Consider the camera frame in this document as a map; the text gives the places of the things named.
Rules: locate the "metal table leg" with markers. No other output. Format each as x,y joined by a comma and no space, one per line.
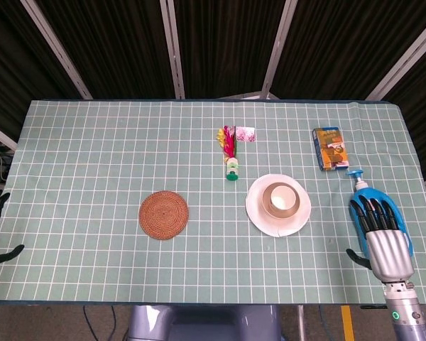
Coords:
300,323

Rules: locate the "translucent object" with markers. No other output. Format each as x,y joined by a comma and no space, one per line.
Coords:
281,199

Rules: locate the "lavender robot torso base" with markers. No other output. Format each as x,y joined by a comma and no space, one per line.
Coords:
206,323

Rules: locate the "blue pump dispenser bottle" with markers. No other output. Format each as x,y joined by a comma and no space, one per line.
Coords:
398,213

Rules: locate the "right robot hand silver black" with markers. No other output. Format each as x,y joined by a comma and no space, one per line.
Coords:
388,254

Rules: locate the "yellow floor tape strip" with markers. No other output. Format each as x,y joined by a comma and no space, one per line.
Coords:
348,323

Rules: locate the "dark pleated curtain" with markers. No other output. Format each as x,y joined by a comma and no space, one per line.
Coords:
223,46

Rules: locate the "pink patterned small packet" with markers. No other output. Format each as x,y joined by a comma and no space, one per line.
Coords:
246,134

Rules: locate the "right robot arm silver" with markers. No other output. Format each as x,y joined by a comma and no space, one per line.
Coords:
406,312

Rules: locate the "colourful feather shuttlecock green base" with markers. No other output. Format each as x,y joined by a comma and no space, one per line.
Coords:
231,167

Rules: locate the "beige bowl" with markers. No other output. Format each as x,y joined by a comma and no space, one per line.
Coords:
282,214

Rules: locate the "blue orange cardboard box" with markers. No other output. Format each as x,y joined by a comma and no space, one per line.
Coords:
331,149

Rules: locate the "green white-grid tablecloth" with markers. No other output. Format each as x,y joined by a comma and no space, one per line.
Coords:
92,160

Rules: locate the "round woven rattan coaster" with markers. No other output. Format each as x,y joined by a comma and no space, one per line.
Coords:
163,215

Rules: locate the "white partition frame post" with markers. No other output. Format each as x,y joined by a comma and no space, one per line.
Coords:
173,49
57,49
278,49
404,60

